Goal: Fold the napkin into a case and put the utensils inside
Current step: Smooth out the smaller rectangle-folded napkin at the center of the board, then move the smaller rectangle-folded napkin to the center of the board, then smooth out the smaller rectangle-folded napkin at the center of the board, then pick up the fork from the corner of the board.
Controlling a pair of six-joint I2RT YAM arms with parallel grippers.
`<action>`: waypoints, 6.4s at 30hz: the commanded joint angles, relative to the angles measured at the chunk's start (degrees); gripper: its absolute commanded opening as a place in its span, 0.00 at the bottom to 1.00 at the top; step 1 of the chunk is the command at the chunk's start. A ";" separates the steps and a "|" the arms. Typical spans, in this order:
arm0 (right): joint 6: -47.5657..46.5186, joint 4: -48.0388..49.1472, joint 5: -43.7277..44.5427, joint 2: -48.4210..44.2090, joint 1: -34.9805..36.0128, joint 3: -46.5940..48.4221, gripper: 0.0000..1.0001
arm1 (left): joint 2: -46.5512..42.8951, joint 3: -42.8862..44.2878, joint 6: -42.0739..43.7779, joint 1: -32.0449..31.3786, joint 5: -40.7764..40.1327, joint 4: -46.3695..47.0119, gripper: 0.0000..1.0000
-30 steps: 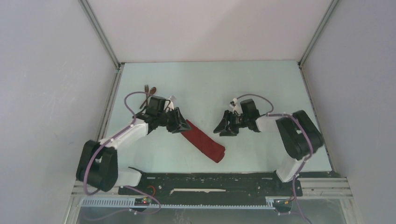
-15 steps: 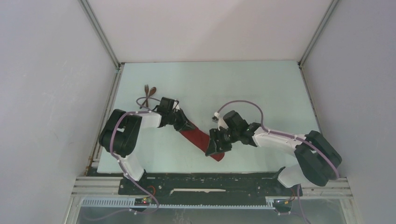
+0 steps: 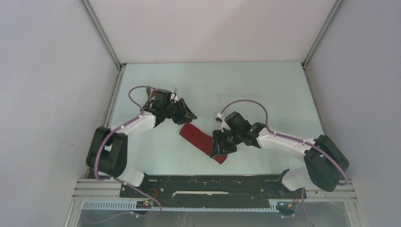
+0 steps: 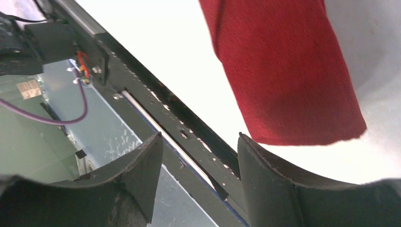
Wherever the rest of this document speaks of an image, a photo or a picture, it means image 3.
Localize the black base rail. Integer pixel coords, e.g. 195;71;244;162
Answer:
138;175;305;208

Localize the aluminium extrusion rail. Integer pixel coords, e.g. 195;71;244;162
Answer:
72;179;122;200

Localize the white cable duct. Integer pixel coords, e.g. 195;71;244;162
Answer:
81;200;278;212

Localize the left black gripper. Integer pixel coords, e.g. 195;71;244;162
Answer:
163;98;197;126

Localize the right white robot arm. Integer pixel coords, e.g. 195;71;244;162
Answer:
210;122;349;198

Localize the aluminium frame post right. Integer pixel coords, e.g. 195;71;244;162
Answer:
302;0;345;70

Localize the brown wooden fork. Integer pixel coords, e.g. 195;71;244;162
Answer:
146;86;155;101

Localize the red cloth napkin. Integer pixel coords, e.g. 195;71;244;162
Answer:
179;123;227;165

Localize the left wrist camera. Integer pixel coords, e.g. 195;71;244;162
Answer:
151;89;177;111

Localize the aluminium frame post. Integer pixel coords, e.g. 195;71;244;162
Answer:
79;0;122;70
302;0;345;70

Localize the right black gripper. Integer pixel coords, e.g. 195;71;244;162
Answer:
209;130;242;158

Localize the aluminium frame post left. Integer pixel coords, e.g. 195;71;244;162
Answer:
79;0;122;70

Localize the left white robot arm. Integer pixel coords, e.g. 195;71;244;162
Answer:
86;98;198;197

